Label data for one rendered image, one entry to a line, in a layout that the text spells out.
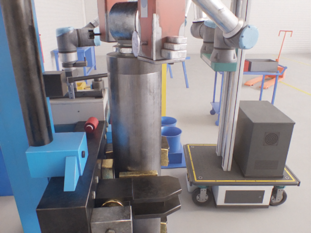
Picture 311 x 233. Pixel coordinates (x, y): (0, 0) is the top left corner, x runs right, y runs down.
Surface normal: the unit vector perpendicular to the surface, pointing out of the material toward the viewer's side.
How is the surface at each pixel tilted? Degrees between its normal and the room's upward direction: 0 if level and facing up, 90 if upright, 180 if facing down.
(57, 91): 90
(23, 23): 90
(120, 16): 70
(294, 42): 90
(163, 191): 0
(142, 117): 90
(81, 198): 0
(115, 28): 104
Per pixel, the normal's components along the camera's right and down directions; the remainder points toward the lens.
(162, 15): 0.51, 0.32
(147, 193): 0.00, -0.93
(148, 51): -0.86, 0.19
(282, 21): 0.10, 0.37
